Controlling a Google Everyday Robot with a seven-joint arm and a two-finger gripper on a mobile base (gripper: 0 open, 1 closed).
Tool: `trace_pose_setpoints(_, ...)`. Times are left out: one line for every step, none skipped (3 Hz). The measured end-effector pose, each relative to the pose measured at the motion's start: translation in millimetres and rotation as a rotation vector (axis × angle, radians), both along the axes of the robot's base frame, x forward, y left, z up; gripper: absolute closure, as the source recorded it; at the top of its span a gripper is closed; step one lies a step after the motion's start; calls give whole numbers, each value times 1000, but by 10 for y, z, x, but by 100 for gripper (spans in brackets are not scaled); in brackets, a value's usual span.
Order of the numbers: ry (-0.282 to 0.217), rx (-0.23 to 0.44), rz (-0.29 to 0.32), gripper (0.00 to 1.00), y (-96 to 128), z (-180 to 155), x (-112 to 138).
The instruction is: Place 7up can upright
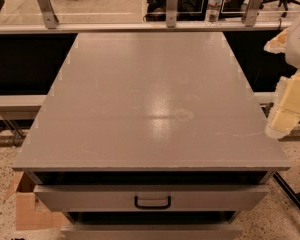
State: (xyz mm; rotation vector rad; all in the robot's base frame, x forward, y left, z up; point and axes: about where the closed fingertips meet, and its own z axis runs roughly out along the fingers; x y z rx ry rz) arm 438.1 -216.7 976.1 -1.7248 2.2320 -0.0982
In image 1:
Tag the yellow foam padded gripper finger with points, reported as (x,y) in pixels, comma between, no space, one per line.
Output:
(285,113)

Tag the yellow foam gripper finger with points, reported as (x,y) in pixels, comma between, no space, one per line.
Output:
(277,44)

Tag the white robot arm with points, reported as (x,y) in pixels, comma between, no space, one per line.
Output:
(292,53)

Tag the clear plastic water bottle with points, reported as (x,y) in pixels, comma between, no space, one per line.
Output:
(213,10)

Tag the grey drawer cabinet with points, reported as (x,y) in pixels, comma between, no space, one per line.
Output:
(150,109)

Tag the grey top drawer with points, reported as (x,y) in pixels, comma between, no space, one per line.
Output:
(120,198)

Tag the grey drawer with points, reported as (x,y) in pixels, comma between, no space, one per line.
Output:
(151,232)
(120,198)

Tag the grey metal railing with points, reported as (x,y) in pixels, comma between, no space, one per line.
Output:
(75,16)

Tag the grey lower drawer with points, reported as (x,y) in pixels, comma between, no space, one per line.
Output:
(151,232)

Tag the brown cardboard box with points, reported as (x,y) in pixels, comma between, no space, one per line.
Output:
(31,213)

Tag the black drawer handle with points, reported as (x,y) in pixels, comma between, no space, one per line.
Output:
(152,204)

